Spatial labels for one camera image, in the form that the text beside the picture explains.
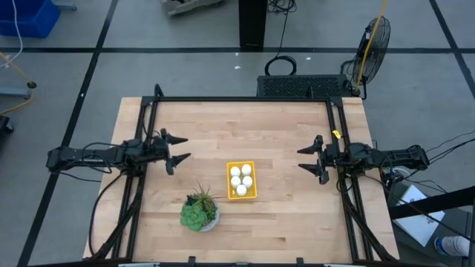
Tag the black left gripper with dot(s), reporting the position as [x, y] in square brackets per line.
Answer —
[157, 148]

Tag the black floor object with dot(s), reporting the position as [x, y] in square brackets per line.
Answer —
[5, 125]

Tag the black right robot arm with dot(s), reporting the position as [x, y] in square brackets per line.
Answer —
[401, 157]

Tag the grey stand leg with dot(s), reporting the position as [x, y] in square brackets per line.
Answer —
[65, 6]

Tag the grey pallet platform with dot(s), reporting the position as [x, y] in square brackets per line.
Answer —
[189, 6]

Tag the white and blue bottle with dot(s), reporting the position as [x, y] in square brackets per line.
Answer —
[451, 246]

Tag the grey stand base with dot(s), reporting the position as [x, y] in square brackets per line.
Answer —
[15, 92]

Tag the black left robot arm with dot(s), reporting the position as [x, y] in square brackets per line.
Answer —
[111, 155]

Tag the black round foot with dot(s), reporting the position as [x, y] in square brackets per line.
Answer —
[31, 84]

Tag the white pill bottle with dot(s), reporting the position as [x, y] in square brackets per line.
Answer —
[235, 171]
[241, 190]
[247, 181]
[246, 169]
[235, 181]

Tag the blue plastic bin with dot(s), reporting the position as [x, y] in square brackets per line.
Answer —
[29, 16]

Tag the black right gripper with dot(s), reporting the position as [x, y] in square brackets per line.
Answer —
[333, 157]

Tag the black rectangular column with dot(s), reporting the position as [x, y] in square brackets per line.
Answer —
[253, 26]

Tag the small yellow tag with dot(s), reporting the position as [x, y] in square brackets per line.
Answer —
[336, 134]

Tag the yellow plastic basket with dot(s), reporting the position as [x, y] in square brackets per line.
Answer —
[230, 191]

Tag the succulent plant in white pot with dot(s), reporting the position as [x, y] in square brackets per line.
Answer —
[194, 217]

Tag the white booklet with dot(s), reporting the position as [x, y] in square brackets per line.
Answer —
[419, 222]

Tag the black floor fan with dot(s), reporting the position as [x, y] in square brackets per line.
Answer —
[373, 52]

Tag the black metal beam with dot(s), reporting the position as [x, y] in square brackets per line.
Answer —
[426, 205]

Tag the black perforated equipment case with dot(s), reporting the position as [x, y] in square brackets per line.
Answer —
[300, 86]

